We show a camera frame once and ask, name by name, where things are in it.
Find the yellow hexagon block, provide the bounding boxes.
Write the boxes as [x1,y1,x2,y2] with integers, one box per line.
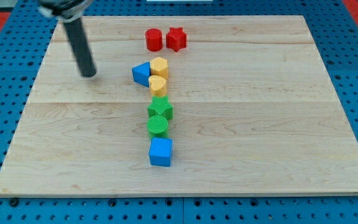
[150,57,168,79]

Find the green star block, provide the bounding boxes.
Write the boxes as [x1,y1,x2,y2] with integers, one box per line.
[147,95,173,120]

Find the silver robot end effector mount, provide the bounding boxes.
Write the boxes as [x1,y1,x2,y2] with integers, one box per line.
[37,0,94,22]

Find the light wooden board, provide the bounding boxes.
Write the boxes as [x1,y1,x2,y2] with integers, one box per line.
[0,16,358,198]

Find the blue triangle block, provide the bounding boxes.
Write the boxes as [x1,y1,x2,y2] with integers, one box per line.
[132,62,150,87]

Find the blue cube block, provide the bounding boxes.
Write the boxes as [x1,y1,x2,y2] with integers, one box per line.
[149,138,173,167]

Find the yellow heart block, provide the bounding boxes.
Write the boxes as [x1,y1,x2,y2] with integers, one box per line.
[149,75,167,97]

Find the red star block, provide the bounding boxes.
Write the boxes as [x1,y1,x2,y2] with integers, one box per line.
[166,27,187,52]

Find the green cylinder block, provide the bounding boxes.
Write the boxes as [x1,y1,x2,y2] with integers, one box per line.
[147,115,168,139]

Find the red cylinder block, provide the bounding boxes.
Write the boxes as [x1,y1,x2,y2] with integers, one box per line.
[145,28,163,52]

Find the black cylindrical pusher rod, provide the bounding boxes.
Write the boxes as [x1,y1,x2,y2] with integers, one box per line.
[63,18,96,78]

